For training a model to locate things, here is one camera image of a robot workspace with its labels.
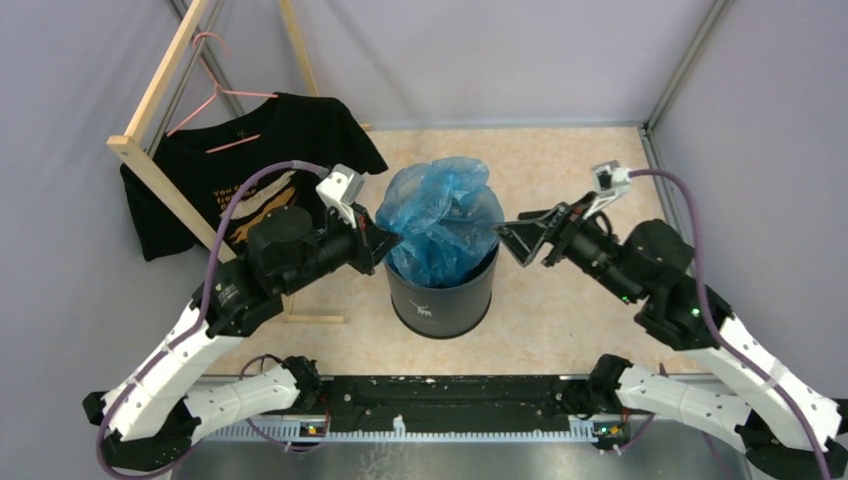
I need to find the pink clothes hanger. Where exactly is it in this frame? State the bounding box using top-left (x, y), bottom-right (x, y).
top-left (165, 31), bottom-right (278, 137)

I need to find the dark round trash bin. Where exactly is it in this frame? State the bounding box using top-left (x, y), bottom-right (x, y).
top-left (386, 247), bottom-right (499, 340)

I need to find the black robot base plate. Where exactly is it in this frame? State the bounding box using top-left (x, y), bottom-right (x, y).
top-left (310, 375), bottom-right (597, 434)

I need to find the black printed t-shirt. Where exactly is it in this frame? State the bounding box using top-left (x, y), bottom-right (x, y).
top-left (153, 93), bottom-right (388, 255)

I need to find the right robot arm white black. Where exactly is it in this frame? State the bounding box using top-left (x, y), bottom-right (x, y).
top-left (493, 193), bottom-right (847, 479)

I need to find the wooden clothes rack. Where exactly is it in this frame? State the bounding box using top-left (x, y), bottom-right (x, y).
top-left (106, 0), bottom-right (372, 325)

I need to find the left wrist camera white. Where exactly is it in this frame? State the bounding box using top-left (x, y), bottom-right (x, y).
top-left (316, 164), bottom-right (365, 229)

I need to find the aluminium frame rail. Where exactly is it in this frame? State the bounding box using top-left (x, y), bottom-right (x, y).
top-left (152, 374), bottom-right (763, 458)

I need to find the blue plastic trash bag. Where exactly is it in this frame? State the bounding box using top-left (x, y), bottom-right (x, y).
top-left (376, 156), bottom-right (504, 288)

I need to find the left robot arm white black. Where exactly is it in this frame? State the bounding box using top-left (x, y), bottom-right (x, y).
top-left (83, 205), bottom-right (401, 479)

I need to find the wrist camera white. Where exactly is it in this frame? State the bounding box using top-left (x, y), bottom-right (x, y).
top-left (583, 160), bottom-right (631, 219)
top-left (316, 164), bottom-right (365, 229)

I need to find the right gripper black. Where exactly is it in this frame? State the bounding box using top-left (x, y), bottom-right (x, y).
top-left (487, 190), bottom-right (639, 304)

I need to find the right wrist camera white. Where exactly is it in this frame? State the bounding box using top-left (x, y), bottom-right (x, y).
top-left (583, 160), bottom-right (631, 219)

